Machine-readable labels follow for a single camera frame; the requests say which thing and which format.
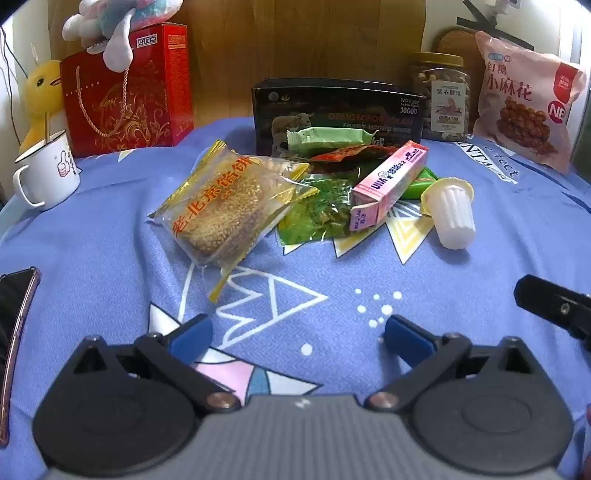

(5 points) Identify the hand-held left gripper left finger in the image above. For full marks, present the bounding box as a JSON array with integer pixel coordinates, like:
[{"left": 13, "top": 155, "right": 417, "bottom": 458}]
[{"left": 60, "top": 313, "right": 243, "bottom": 416}]

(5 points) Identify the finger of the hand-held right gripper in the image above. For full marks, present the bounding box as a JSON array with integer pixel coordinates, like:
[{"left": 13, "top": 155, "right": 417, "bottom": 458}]
[{"left": 514, "top": 274, "right": 591, "bottom": 352}]

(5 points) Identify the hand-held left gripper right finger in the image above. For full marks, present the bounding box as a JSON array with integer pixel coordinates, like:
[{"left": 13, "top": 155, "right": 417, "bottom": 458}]
[{"left": 365, "top": 315, "right": 548, "bottom": 414}]

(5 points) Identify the white jelly cup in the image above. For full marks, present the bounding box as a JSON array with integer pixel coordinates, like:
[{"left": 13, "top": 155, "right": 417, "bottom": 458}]
[{"left": 420, "top": 178, "right": 477, "bottom": 250}]

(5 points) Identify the sesame cake packet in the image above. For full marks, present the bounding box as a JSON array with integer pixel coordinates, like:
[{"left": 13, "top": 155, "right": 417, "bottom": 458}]
[{"left": 148, "top": 140, "right": 319, "bottom": 304}]

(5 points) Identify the green pickled vegetable packet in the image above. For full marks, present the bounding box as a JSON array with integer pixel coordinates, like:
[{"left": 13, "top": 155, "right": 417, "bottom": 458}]
[{"left": 276, "top": 178, "right": 358, "bottom": 247}]

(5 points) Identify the bright green snack packet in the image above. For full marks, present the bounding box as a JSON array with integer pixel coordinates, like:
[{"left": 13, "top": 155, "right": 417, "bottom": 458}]
[{"left": 399, "top": 166, "right": 439, "bottom": 200}]

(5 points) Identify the pink candy box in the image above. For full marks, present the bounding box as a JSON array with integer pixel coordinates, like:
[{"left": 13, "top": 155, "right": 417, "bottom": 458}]
[{"left": 348, "top": 141, "right": 430, "bottom": 232}]

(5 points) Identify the red spicy snack packet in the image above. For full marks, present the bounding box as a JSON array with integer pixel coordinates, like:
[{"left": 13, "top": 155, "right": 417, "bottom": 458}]
[{"left": 308, "top": 144, "right": 399, "bottom": 175}]

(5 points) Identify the pale green wafer packet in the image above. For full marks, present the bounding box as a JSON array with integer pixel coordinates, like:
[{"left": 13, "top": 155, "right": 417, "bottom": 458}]
[{"left": 285, "top": 127, "right": 377, "bottom": 151}]

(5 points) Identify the black cardboard box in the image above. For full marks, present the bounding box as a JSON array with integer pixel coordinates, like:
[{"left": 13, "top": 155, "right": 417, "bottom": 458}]
[{"left": 252, "top": 78, "right": 423, "bottom": 158}]

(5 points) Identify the blue printed bedsheet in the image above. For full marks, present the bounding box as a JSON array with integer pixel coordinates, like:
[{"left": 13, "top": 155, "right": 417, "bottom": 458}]
[{"left": 0, "top": 115, "right": 591, "bottom": 480}]

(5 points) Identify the dark smartphone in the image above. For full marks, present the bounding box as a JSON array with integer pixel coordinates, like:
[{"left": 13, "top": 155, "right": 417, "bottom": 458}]
[{"left": 0, "top": 267, "right": 42, "bottom": 448}]

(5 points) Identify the white enamel mug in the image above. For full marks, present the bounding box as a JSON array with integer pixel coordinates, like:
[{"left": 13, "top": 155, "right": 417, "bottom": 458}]
[{"left": 12, "top": 129, "right": 81, "bottom": 212}]

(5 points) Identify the large pink snack bag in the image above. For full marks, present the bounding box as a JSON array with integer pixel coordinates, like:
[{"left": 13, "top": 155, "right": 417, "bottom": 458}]
[{"left": 472, "top": 31, "right": 588, "bottom": 174}]

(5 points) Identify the clear nut jar gold lid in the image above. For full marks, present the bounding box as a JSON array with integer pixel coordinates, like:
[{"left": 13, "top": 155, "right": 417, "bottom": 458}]
[{"left": 410, "top": 52, "right": 472, "bottom": 143}]

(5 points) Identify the red gift box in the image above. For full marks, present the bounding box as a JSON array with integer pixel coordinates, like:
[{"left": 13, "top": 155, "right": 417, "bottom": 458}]
[{"left": 59, "top": 22, "right": 195, "bottom": 159}]

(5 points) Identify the round woven chair back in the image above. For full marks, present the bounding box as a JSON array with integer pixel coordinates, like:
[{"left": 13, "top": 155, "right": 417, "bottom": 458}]
[{"left": 431, "top": 25, "right": 490, "bottom": 79}]

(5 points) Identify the yellow duck toy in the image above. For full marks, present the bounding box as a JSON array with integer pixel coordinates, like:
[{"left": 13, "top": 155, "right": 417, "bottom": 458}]
[{"left": 18, "top": 59, "right": 70, "bottom": 151}]

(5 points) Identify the wood grain board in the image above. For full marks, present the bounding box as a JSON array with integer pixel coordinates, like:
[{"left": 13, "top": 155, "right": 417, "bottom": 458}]
[{"left": 48, "top": 0, "right": 426, "bottom": 153}]

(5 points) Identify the pastel plush toy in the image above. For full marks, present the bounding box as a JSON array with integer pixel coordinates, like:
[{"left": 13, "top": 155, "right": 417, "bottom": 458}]
[{"left": 62, "top": 0, "right": 185, "bottom": 72}]

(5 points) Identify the white wall device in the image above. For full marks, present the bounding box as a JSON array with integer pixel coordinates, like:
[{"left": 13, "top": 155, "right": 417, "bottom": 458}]
[{"left": 489, "top": 0, "right": 522, "bottom": 19}]

